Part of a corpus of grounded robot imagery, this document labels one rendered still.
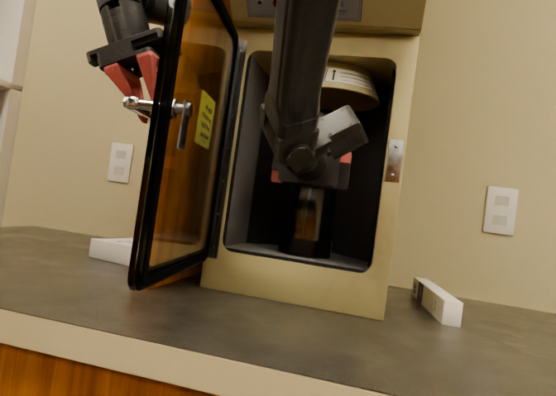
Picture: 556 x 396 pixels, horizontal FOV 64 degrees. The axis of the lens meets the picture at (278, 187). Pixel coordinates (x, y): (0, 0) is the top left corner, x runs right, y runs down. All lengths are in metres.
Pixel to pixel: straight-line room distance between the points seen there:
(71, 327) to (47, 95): 1.10
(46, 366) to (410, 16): 0.71
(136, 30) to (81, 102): 0.90
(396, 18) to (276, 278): 0.47
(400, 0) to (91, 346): 0.64
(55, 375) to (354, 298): 0.44
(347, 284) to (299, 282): 0.08
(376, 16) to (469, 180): 0.57
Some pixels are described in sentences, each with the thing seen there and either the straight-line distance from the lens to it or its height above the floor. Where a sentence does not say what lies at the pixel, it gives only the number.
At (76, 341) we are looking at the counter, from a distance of 0.57.
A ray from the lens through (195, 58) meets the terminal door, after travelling 0.61.
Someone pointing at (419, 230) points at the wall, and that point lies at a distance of 1.19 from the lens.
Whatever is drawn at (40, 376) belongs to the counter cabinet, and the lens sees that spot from 0.65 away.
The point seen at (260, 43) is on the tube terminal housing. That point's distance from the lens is 0.83.
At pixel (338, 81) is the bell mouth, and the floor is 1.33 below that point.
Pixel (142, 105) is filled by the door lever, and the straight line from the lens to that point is 0.55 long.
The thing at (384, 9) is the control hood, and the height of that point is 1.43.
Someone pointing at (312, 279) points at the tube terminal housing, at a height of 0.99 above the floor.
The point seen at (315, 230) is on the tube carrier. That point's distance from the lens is 0.80.
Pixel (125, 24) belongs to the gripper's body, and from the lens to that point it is 0.63.
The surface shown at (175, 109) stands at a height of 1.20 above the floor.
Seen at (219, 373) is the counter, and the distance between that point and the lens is 0.50.
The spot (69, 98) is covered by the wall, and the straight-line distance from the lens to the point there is 1.53.
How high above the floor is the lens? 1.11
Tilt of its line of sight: 2 degrees up
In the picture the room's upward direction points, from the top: 8 degrees clockwise
